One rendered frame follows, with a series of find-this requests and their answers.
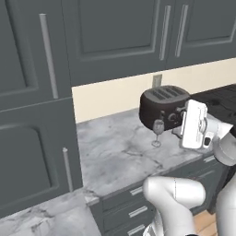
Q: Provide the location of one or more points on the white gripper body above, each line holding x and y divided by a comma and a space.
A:
193, 126

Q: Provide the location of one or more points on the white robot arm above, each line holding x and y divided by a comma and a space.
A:
172, 196

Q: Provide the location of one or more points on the clear wine glass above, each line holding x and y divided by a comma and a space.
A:
158, 127

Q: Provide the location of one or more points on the black hob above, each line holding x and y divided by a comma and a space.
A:
219, 100

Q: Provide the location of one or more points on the dark brown toaster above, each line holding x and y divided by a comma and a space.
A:
159, 104

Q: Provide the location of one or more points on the grey drawer front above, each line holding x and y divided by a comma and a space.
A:
118, 216
192, 166
120, 198
118, 232
212, 190

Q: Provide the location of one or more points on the tall grey cupboard door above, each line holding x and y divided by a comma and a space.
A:
21, 52

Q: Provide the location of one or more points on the grey wall outlet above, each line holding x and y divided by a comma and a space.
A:
157, 81

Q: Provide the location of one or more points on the grey wall cupboard door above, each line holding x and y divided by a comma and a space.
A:
116, 37
209, 27

